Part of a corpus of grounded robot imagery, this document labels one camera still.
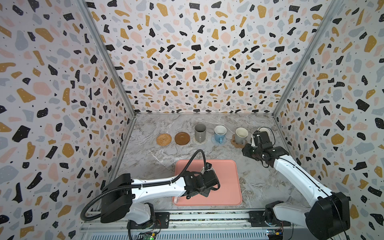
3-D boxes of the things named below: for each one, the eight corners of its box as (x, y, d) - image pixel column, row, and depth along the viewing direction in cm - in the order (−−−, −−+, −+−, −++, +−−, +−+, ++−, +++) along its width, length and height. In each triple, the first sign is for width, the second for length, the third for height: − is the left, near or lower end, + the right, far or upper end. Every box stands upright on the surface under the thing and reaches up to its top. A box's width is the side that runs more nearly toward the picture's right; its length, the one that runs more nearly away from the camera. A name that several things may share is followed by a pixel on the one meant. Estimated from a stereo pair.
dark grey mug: (194, 147, 103) (194, 137, 94) (195, 134, 111) (194, 123, 102) (205, 147, 103) (206, 137, 95) (205, 134, 111) (206, 123, 102)
